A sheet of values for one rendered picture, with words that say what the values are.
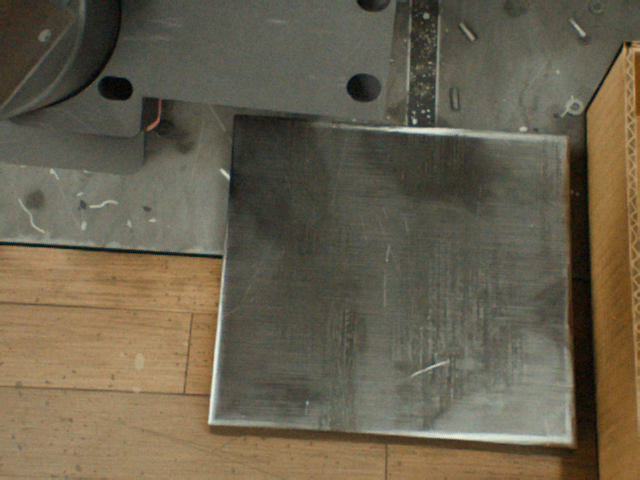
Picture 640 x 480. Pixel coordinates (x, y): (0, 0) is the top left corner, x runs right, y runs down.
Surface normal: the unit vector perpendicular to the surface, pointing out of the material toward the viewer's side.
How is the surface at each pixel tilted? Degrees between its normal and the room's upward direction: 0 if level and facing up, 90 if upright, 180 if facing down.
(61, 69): 31
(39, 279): 0
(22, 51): 90
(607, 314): 90
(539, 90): 0
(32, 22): 90
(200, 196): 0
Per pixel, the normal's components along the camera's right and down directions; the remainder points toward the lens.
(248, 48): 0.04, 0.18
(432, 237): 0.06, -0.36
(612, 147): -1.00, -0.07
